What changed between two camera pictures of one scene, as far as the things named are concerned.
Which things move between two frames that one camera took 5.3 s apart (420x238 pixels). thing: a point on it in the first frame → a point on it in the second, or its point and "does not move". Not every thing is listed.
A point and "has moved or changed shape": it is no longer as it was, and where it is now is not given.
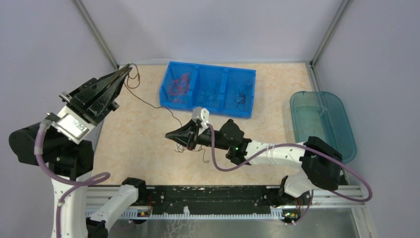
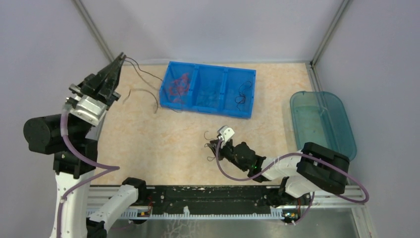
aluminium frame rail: [96, 196] does not move
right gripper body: [204, 138] → [228, 152]
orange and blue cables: [180, 148] has moved or changed shape
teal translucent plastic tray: [323, 116] does not move
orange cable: [179, 87] does not move
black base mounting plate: [209, 200] does not move
